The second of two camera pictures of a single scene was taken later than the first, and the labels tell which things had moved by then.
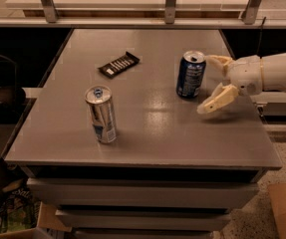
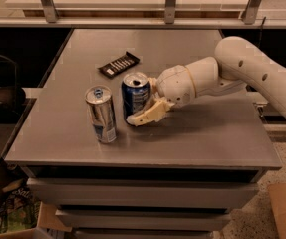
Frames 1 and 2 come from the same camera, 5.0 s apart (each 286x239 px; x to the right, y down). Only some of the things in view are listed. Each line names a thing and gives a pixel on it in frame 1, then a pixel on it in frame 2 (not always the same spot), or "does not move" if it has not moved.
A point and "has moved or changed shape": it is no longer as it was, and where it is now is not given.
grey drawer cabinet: (114, 141) does not move
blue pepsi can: (190, 74) has moved or changed shape
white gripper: (247, 74) -> (174, 85)
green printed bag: (19, 210) does not move
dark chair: (1, 94) does not move
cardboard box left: (50, 226) does not move
